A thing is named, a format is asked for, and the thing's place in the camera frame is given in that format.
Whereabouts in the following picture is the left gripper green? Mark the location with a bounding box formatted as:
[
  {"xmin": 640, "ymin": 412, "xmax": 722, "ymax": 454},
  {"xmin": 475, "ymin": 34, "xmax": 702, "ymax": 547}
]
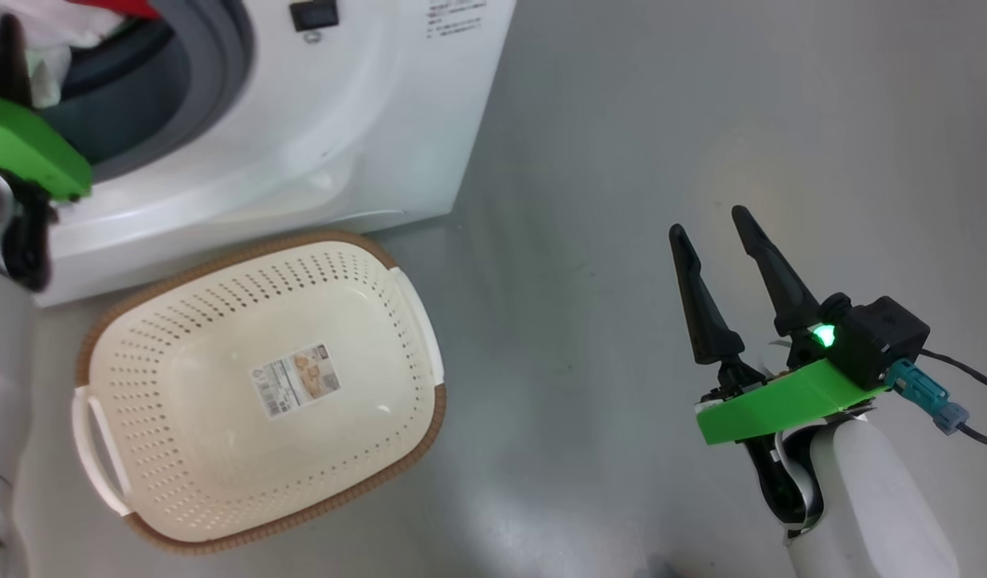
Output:
[{"xmin": 0, "ymin": 14, "xmax": 92, "ymax": 291}]

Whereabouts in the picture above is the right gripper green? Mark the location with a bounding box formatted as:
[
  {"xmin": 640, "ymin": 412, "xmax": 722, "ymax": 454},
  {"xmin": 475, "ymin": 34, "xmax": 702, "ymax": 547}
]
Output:
[{"xmin": 668, "ymin": 205, "xmax": 889, "ymax": 539}]

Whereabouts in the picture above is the red and white garment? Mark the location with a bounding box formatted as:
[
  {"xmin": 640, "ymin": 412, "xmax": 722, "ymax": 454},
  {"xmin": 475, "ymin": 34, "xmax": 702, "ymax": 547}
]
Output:
[{"xmin": 0, "ymin": 0, "xmax": 163, "ymax": 109}]

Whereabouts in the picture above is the black door latch socket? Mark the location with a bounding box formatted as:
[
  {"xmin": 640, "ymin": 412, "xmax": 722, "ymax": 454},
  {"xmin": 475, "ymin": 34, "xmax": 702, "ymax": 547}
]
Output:
[{"xmin": 290, "ymin": 0, "xmax": 339, "ymax": 33}]

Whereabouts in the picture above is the white front-load washing machine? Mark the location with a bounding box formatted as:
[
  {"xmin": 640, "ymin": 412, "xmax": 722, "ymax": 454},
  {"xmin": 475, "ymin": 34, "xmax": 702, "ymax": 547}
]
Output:
[{"xmin": 0, "ymin": 0, "xmax": 516, "ymax": 308}]

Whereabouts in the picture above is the cream perforated plastic laundry basket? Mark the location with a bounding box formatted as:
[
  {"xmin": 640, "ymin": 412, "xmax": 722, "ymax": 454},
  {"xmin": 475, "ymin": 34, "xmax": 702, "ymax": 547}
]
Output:
[{"xmin": 71, "ymin": 230, "xmax": 447, "ymax": 555}]

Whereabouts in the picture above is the paper product label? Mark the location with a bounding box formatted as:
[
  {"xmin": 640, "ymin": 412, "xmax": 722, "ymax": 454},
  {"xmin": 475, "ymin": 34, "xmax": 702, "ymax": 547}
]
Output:
[{"xmin": 251, "ymin": 344, "xmax": 341, "ymax": 420}]

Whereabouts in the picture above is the teal right cable connector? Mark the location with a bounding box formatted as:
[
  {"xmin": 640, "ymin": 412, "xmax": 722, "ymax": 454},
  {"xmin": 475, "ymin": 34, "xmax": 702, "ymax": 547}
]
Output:
[{"xmin": 887, "ymin": 359, "xmax": 969, "ymax": 434}]

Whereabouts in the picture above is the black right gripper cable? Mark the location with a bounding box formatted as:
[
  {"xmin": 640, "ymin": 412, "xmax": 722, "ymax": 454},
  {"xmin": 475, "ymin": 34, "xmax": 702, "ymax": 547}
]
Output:
[{"xmin": 919, "ymin": 347, "xmax": 987, "ymax": 450}]

